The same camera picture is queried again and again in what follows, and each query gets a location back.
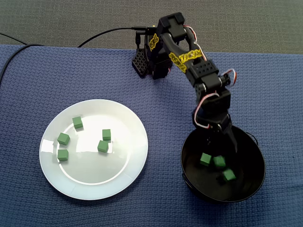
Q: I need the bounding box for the black honeycomb robot base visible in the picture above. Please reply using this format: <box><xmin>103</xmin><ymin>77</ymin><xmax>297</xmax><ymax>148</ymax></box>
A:
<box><xmin>132</xmin><ymin>25</ymin><xmax>149</xmax><ymax>79</ymax></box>

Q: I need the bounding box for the long red white servo wire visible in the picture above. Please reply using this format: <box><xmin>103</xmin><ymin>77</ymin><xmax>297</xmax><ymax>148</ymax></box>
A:
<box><xmin>194</xmin><ymin>93</ymin><xmax>220</xmax><ymax>130</ymax></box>

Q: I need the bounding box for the thin black cable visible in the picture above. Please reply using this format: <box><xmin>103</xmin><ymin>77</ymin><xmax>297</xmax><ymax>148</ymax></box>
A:
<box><xmin>0</xmin><ymin>32</ymin><xmax>28</xmax><ymax>45</ymax></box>

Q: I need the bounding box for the blue woven table mat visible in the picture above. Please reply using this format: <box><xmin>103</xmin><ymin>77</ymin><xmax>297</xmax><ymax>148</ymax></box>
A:
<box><xmin>0</xmin><ymin>44</ymin><xmax>303</xmax><ymax>227</ymax></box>

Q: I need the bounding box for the thick black cable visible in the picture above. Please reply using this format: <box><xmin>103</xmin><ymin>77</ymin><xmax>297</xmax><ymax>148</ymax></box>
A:
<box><xmin>0</xmin><ymin>44</ymin><xmax>45</xmax><ymax>83</ymax></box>

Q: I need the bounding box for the black cable with plug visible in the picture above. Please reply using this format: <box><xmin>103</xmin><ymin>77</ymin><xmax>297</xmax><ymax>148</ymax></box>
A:
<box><xmin>77</xmin><ymin>25</ymin><xmax>149</xmax><ymax>49</ymax></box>

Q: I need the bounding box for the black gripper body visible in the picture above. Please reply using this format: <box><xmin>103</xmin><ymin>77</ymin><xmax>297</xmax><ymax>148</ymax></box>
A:
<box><xmin>194</xmin><ymin>91</ymin><xmax>232</xmax><ymax>132</ymax></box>

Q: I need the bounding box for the short red white servo wire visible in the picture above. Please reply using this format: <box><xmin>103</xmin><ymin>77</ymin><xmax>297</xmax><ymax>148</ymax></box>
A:
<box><xmin>221</xmin><ymin>68</ymin><xmax>237</xmax><ymax>87</ymax></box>

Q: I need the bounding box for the black round metal container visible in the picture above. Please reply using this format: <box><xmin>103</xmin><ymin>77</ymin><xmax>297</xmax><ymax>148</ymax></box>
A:
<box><xmin>180</xmin><ymin>122</ymin><xmax>267</xmax><ymax>204</ymax></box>

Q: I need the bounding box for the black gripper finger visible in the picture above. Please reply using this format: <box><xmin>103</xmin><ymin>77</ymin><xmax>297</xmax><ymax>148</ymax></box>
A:
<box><xmin>201</xmin><ymin>127</ymin><xmax>215</xmax><ymax>145</ymax></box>
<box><xmin>222</xmin><ymin>119</ymin><xmax>238</xmax><ymax>153</ymax></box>

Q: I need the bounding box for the white round plate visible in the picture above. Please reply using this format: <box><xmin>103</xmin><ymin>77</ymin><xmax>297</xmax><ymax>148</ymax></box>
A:
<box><xmin>39</xmin><ymin>99</ymin><xmax>149</xmax><ymax>201</ymax></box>

